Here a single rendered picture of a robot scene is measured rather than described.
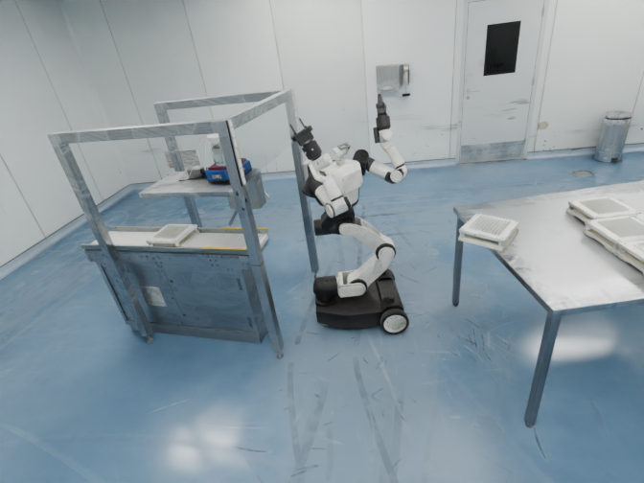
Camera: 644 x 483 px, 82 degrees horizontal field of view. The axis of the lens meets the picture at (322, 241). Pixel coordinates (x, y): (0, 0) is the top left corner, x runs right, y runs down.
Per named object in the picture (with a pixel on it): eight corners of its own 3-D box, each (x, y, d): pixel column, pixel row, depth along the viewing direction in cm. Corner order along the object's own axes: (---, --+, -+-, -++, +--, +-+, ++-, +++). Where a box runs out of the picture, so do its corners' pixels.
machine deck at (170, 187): (261, 174, 234) (260, 168, 232) (234, 198, 202) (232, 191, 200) (177, 176, 251) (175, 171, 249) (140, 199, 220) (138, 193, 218)
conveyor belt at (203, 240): (269, 240, 252) (267, 234, 249) (254, 260, 231) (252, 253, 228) (110, 237, 290) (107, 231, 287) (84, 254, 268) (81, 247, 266)
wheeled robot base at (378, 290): (317, 336, 271) (310, 300, 255) (316, 293, 316) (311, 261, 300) (404, 328, 268) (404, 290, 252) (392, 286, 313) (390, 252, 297)
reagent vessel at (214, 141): (243, 157, 223) (237, 126, 214) (232, 166, 211) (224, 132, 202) (221, 158, 228) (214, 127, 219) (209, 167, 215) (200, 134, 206)
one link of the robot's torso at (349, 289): (338, 300, 275) (336, 285, 269) (336, 284, 292) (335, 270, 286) (366, 297, 274) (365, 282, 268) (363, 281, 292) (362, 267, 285)
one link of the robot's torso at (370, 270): (344, 293, 272) (382, 244, 253) (342, 278, 290) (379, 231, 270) (361, 302, 276) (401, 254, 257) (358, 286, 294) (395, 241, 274)
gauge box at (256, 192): (266, 201, 243) (261, 172, 233) (261, 209, 234) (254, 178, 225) (237, 202, 249) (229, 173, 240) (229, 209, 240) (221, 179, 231)
